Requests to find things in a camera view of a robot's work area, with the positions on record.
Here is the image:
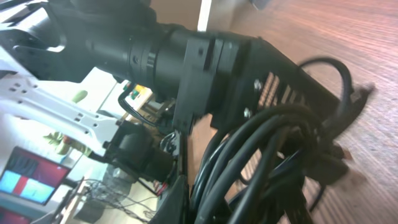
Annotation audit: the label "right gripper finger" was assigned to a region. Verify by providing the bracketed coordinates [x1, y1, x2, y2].
[154, 175, 189, 224]

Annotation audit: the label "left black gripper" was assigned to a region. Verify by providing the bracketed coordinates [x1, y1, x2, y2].
[172, 30, 373, 134]

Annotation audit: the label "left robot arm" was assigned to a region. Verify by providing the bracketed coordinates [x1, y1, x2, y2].
[1, 1, 371, 192]

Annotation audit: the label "laptop screen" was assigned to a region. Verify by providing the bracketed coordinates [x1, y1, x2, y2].
[1, 146, 71, 205]

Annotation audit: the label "left camera cable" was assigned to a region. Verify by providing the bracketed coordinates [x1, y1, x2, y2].
[117, 83, 159, 128]

